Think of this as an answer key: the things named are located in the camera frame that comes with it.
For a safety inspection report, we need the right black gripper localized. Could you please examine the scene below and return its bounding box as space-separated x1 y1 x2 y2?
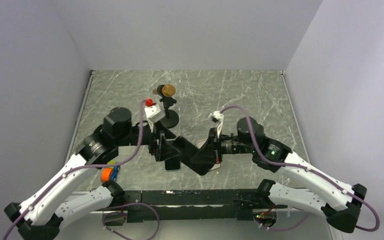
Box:
192 126 256 164

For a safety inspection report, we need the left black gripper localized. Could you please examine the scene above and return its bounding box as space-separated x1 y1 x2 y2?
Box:
115 118 182 161

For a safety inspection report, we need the phone with dark screen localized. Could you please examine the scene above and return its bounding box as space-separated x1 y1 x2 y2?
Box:
164 159 181 172

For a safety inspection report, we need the black phone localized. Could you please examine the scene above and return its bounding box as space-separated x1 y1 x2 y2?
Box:
173 136 214 176

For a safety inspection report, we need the beige phone case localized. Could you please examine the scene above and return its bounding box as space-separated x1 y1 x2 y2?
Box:
196 139 221 171

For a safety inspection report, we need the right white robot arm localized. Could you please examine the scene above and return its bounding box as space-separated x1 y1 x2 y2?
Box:
191 117 367 233

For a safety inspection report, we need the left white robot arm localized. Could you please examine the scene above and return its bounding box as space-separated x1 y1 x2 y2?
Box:
4 102 166 240

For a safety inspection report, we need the colourful toy car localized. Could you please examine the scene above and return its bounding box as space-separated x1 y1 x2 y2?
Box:
100 165 120 183

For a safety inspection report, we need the gold microphone on black stand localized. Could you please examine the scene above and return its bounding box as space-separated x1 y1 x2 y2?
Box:
152 84 180 129

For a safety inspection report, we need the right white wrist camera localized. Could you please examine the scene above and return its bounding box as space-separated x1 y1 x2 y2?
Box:
209 110 224 135

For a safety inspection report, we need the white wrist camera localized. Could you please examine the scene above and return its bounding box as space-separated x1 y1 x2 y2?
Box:
144 98 166 124
209 110 224 135

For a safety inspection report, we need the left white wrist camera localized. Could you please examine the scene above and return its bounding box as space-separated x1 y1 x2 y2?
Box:
144 98 166 124

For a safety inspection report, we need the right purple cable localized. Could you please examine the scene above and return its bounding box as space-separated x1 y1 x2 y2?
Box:
219 104 381 233

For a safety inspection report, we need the purple cable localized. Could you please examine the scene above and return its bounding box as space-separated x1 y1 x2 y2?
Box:
219 104 381 233
1 99 161 240

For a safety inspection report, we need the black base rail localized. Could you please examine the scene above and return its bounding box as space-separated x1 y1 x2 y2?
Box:
102 188 274 223

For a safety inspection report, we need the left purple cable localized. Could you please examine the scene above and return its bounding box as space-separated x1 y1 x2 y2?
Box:
1 99 161 240

